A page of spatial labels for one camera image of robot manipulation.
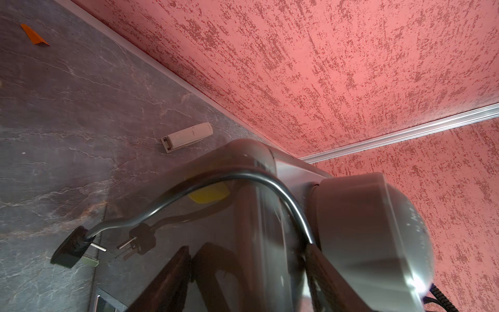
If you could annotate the grey stapler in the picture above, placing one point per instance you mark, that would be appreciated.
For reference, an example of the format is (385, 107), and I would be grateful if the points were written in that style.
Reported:
(186, 137)

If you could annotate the orange paper scrap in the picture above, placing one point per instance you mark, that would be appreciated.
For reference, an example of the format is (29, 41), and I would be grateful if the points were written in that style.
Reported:
(33, 36)

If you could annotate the right corner aluminium profile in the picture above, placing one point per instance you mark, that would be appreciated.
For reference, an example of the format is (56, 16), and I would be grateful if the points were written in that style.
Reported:
(452, 122)

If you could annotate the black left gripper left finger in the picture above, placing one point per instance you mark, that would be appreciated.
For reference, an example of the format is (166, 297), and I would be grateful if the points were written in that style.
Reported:
(168, 290)

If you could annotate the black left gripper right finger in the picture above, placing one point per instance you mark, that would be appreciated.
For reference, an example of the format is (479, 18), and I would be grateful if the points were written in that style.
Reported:
(329, 290)

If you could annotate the silver coffee machine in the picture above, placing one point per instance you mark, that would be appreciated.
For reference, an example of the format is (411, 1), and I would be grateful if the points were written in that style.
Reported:
(247, 212)

